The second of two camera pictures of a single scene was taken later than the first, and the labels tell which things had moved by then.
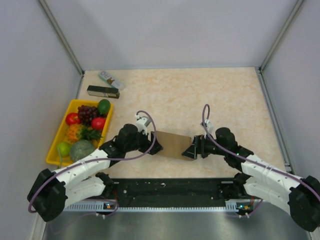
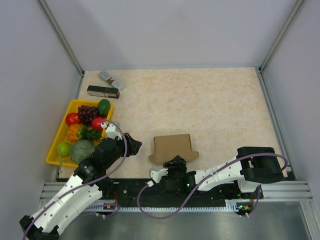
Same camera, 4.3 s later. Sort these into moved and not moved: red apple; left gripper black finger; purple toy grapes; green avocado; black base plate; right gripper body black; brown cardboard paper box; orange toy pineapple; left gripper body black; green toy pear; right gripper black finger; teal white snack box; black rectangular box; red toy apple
Moved: brown cardboard paper box; left gripper black finger; right gripper black finger; left gripper body black; right gripper body black
Not moved: green avocado; purple toy grapes; teal white snack box; black rectangular box; red toy apple; green toy pear; red apple; black base plate; orange toy pineapple
